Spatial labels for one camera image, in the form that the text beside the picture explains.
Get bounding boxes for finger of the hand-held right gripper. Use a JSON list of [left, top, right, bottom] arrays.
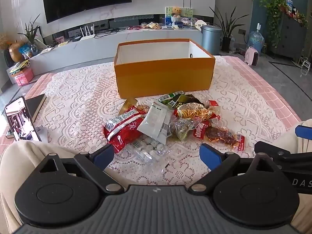
[[254, 141, 292, 162], [294, 124, 312, 140]]

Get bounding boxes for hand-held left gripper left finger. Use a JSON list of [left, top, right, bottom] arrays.
[[36, 143, 123, 193]]

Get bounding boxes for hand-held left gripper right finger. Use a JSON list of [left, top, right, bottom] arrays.
[[186, 143, 283, 193]]

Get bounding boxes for brown dried meat packet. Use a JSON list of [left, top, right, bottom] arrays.
[[205, 125, 245, 152]]

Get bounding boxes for large red snack packet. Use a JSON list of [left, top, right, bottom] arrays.
[[104, 105, 147, 154]]

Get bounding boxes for clear tray of white candies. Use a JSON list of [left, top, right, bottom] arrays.
[[127, 136, 171, 165]]

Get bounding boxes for orange noodle snack packet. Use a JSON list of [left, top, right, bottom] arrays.
[[177, 100, 221, 122]]

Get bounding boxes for gold nut snack packet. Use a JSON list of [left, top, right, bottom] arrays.
[[122, 97, 149, 114]]

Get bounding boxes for green sausage packet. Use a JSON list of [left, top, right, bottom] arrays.
[[158, 91, 186, 108]]

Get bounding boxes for orange cardboard box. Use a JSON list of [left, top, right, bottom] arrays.
[[113, 38, 216, 99]]

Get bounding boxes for pile of packaged snacks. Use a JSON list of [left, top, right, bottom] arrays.
[[141, 22, 161, 30]]

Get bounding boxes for small red snack packet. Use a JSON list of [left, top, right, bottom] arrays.
[[192, 121, 211, 139]]

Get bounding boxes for clear packet with green filling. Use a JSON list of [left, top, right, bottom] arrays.
[[169, 117, 198, 142]]

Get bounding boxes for white snack packet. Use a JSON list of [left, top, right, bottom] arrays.
[[137, 102, 171, 145]]

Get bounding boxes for white lace tablecloth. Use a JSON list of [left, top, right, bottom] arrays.
[[39, 56, 293, 186]]

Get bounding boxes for black notebook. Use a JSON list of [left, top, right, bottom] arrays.
[[24, 94, 47, 122]]

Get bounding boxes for pink space heater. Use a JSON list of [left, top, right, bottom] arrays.
[[244, 46, 262, 66]]

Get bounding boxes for smartphone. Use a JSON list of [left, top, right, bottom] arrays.
[[4, 96, 42, 142]]

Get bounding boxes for grey sideboard cabinet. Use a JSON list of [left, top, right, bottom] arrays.
[[270, 13, 308, 59]]

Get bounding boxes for blue water jug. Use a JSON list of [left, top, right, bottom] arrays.
[[249, 23, 265, 54]]

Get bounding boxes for white marble television cabinet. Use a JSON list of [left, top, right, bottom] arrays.
[[28, 26, 205, 74]]

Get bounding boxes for pink box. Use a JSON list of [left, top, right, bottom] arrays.
[[15, 68, 34, 86]]

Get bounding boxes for grey metal trash can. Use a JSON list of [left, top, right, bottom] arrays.
[[202, 25, 222, 55]]

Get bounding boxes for white router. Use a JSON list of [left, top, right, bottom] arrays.
[[79, 24, 96, 41]]

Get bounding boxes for group of small bottles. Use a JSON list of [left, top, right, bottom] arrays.
[[285, 0, 308, 21]]

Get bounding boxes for colourful paper stack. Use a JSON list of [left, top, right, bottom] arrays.
[[9, 61, 31, 75]]

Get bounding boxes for green ivy plant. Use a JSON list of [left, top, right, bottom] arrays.
[[260, 0, 288, 47]]

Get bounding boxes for tall potted plant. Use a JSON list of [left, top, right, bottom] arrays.
[[210, 6, 246, 53]]

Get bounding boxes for blue packet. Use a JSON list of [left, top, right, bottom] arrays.
[[19, 44, 33, 58]]

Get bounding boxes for brown round vase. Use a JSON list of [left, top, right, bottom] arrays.
[[9, 41, 26, 62]]

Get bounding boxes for leafy plant in glass vase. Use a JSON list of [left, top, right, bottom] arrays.
[[18, 15, 41, 54]]

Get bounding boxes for green picture board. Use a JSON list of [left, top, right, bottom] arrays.
[[165, 6, 193, 26]]

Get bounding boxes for dried flower bouquet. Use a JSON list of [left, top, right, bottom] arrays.
[[0, 34, 11, 50]]

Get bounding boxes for black cables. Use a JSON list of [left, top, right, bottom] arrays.
[[94, 28, 122, 39]]

